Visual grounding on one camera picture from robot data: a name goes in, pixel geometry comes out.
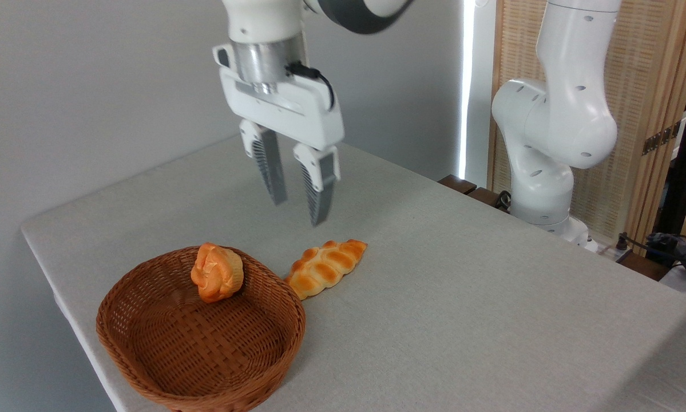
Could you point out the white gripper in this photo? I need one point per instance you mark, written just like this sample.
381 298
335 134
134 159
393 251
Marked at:
302 117

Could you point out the braided golden bread loaf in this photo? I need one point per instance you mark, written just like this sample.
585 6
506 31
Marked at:
325 266

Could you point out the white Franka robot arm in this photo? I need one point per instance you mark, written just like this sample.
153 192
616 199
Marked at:
560 114

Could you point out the orange muffin shaped bread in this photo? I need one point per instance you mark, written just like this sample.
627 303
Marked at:
217 274

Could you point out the brown wicker basket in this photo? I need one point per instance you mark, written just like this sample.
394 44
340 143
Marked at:
205 355

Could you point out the silver cylindrical wrist flange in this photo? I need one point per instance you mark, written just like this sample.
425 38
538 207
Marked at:
262 63

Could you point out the grey tablecloth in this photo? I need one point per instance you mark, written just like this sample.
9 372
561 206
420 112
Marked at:
463 315

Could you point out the brass screen hinge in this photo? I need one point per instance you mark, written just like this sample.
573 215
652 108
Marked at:
660 138

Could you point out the black metal stand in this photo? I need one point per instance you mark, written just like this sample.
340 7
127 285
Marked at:
683 160

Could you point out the white door frame post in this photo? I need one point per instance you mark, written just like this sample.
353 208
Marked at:
483 86

